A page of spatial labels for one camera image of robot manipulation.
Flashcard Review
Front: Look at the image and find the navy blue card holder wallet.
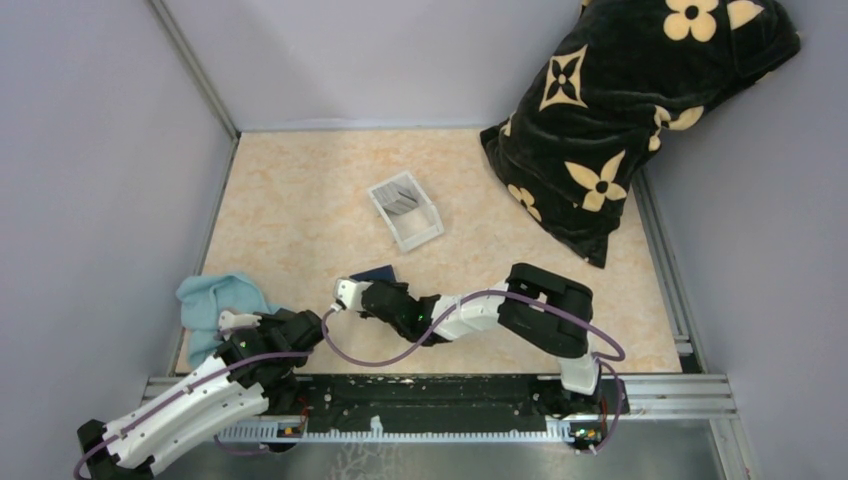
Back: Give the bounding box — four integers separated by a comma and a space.
350, 265, 397, 283

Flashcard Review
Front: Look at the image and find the white plastic card box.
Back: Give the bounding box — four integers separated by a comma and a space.
367, 171, 445, 253

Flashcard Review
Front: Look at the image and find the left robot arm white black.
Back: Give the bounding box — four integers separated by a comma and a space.
73, 310, 323, 479

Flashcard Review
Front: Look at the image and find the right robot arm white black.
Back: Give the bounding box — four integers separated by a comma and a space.
334, 263, 603, 412

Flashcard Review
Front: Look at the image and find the grey card stack in box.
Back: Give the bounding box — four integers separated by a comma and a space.
372, 181, 419, 215

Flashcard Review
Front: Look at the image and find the light blue cloth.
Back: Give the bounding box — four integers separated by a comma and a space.
176, 272, 281, 368

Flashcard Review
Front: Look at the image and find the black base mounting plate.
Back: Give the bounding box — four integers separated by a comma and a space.
267, 374, 629, 434

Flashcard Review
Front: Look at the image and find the black floral patterned pillow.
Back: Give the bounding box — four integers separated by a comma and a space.
480, 1, 801, 268

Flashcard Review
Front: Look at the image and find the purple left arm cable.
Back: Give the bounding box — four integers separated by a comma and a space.
72, 351, 313, 480

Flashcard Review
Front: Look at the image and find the aluminium side rail right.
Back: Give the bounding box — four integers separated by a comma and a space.
633, 171, 705, 374

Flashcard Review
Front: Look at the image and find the aluminium front rail frame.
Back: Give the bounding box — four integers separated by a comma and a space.
135, 374, 738, 444

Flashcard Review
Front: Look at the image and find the aluminium corner post left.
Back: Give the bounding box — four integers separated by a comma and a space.
146, 0, 241, 142

